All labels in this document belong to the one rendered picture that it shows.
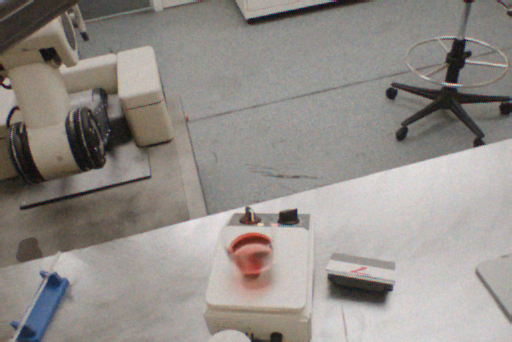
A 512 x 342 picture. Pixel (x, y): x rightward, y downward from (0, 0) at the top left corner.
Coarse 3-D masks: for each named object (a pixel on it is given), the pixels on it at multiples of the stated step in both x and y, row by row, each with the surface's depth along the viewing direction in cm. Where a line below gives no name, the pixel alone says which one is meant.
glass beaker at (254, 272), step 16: (224, 224) 52; (240, 224) 54; (256, 224) 54; (272, 224) 52; (224, 240) 52; (272, 240) 50; (240, 256) 49; (256, 256) 49; (272, 256) 51; (240, 272) 52; (256, 272) 51; (272, 272) 53; (240, 288) 54; (256, 288) 54
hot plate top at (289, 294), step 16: (288, 240) 59; (304, 240) 59; (224, 256) 59; (288, 256) 58; (304, 256) 57; (224, 272) 57; (288, 272) 56; (304, 272) 56; (208, 288) 55; (224, 288) 55; (272, 288) 55; (288, 288) 54; (304, 288) 54; (208, 304) 54; (224, 304) 54; (240, 304) 53; (256, 304) 53; (272, 304) 53; (288, 304) 53; (304, 304) 53
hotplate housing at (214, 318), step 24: (312, 216) 70; (312, 240) 62; (312, 264) 59; (312, 288) 59; (216, 312) 55; (240, 312) 55; (264, 312) 54; (288, 312) 54; (264, 336) 57; (288, 336) 57
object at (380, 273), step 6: (330, 264) 64; (336, 264) 64; (342, 264) 65; (348, 264) 65; (342, 270) 62; (348, 270) 62; (354, 270) 62; (360, 270) 63; (366, 270) 63; (372, 270) 63; (378, 270) 63; (384, 270) 64; (378, 276) 61; (384, 276) 61; (390, 276) 61
